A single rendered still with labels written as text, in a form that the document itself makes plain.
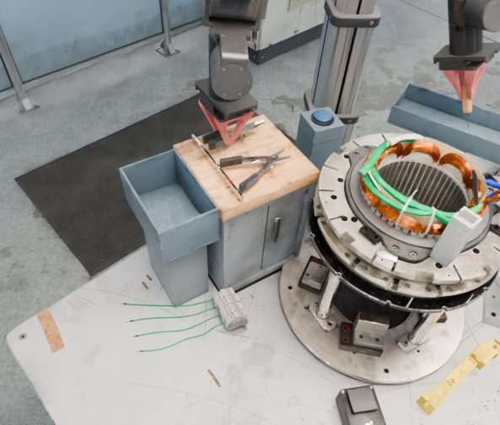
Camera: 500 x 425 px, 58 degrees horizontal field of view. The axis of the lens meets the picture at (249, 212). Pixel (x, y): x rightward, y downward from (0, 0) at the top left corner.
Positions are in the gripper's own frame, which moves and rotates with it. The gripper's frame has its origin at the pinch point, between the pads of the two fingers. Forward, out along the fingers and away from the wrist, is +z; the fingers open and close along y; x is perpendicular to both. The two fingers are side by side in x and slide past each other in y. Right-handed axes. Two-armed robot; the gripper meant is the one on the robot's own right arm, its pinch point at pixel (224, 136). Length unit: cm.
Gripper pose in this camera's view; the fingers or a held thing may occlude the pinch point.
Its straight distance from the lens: 81.6
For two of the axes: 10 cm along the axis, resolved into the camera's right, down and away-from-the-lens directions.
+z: -0.6, 6.6, 7.5
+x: 8.3, -3.8, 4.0
